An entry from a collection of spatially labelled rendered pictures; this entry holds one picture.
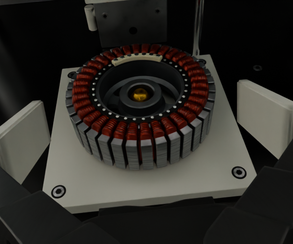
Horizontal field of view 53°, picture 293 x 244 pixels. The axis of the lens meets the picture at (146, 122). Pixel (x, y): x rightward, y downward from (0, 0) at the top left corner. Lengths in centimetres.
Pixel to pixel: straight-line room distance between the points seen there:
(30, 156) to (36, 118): 3
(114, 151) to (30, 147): 5
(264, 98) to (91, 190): 13
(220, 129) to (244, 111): 5
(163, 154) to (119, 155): 3
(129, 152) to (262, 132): 8
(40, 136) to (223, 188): 12
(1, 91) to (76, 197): 16
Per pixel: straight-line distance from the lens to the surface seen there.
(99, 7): 32
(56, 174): 22
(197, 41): 29
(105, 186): 21
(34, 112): 19
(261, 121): 17
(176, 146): 19
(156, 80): 25
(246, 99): 19
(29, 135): 18
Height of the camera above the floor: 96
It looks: 49 degrees down
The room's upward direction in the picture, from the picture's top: 5 degrees counter-clockwise
